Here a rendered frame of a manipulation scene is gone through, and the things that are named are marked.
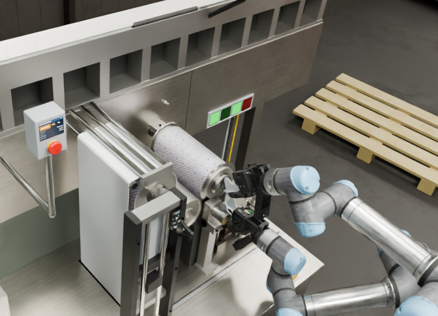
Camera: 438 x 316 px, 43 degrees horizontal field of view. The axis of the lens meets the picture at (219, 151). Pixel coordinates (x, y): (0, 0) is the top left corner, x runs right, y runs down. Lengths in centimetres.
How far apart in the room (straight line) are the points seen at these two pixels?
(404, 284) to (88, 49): 114
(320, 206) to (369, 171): 257
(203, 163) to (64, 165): 43
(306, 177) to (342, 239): 206
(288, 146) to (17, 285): 260
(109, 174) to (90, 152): 9
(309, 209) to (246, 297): 51
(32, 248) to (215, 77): 85
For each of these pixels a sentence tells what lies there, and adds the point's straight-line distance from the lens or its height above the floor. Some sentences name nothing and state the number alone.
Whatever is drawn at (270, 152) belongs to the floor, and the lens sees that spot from 397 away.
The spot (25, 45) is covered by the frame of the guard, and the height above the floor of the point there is 194.
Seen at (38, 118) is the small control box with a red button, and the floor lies 171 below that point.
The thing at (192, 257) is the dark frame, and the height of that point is 95.
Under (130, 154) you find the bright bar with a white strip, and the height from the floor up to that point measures 144.
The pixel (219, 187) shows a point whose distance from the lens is 171.
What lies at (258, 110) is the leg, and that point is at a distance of 267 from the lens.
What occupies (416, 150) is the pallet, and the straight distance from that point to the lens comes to 425.
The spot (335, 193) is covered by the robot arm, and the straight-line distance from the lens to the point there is 157.
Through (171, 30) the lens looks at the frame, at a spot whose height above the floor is 161.
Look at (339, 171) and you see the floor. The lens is 398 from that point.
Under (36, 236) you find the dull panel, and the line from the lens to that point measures 189.
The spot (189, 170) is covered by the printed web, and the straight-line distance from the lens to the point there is 172.
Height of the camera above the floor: 240
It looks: 38 degrees down
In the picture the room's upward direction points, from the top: 10 degrees clockwise
